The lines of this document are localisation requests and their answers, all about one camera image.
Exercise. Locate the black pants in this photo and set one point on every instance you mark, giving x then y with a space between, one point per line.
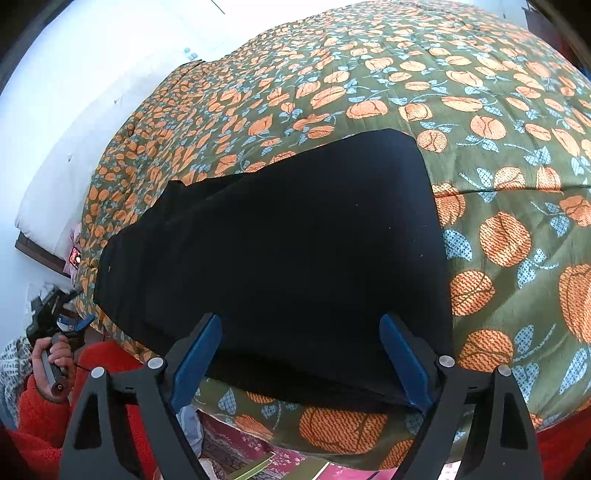
301 260

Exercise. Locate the pink patterned bed sheet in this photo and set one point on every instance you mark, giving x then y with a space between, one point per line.
229 450

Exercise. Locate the green orange floral bedspread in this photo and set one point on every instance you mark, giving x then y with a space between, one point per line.
502 121

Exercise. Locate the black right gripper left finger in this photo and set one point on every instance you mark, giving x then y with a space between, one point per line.
99 442

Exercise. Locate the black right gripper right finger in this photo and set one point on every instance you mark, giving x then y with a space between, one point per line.
501 443

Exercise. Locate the white grey patterned cloth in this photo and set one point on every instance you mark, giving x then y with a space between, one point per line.
15 368

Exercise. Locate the wooden bed frame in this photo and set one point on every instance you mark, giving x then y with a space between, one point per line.
40 255

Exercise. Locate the white mattress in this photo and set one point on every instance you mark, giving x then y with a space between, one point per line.
53 201

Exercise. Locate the person left hand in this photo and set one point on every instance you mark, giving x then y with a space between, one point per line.
53 367

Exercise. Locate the red fleece garment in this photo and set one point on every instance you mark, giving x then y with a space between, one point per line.
33 449

